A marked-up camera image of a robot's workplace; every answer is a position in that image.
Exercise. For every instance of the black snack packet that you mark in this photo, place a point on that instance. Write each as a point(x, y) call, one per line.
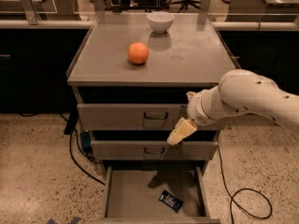
point(170, 200)

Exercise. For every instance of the grey drawer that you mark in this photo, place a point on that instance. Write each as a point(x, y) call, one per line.
point(132, 196)
point(153, 150)
point(130, 117)

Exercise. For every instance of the steel table background left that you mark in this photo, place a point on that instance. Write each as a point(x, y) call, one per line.
point(53, 10)

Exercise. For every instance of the grey middle drawer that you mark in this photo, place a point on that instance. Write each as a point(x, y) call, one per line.
point(153, 150)

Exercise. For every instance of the blue power adapter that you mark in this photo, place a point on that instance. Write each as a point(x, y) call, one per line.
point(86, 142)

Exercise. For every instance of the grey top drawer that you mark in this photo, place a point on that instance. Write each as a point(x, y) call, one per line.
point(130, 117)

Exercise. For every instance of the steel counter background right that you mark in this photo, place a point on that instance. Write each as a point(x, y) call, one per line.
point(263, 10)

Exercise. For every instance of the white counter rail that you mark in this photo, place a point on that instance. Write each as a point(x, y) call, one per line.
point(218, 25)

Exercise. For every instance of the grey open bottom drawer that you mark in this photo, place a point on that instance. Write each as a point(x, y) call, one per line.
point(132, 196)

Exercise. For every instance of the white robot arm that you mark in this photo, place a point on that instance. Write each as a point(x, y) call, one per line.
point(239, 92)

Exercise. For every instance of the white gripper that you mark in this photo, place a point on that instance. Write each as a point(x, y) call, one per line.
point(195, 108)

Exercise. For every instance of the orange fruit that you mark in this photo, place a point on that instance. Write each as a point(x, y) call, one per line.
point(138, 53)

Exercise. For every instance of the white bowl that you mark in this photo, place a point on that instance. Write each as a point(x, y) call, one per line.
point(160, 21)

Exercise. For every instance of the grey metal drawer cabinet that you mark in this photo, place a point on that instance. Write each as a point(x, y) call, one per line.
point(189, 57)

